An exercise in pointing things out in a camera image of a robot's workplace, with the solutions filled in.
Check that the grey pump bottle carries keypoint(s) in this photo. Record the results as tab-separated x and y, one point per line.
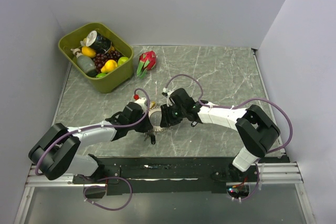
85	63

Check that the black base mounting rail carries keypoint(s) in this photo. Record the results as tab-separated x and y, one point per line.
171	174

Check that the aluminium extrusion frame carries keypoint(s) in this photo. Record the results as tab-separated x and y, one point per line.
285	173

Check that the black key tag on ring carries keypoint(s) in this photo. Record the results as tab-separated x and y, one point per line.
153	139

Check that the black key tag on table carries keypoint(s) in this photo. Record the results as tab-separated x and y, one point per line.
194	123

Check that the yellow lemon toy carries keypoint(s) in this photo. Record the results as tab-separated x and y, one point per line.
89	52

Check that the green lime toy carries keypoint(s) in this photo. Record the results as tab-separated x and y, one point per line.
101	75

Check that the round metal key ring plate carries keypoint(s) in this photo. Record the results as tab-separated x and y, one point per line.
155	117

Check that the dark purple grape bunch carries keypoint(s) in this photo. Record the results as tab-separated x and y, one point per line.
101	59

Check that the red dragon fruit toy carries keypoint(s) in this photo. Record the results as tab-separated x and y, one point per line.
147	62

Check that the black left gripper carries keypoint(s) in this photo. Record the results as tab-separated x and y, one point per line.
146	126

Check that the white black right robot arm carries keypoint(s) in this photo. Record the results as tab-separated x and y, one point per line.
255	128

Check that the yellow key tag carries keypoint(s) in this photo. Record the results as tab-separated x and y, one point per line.
152	105

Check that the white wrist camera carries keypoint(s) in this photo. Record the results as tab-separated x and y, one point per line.
167	93
142	101

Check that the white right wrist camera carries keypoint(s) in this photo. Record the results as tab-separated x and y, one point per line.
167	93

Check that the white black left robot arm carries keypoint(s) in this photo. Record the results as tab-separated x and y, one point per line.
56	153

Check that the black cylindrical can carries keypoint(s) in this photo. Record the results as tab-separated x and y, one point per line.
98	42

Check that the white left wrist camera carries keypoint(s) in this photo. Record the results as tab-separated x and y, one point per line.
142	101

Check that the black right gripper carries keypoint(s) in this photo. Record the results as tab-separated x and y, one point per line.
167	120

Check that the green apple toy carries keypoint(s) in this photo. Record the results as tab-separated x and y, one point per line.
122	60

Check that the yellow pear toy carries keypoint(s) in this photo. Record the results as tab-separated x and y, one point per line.
109	66

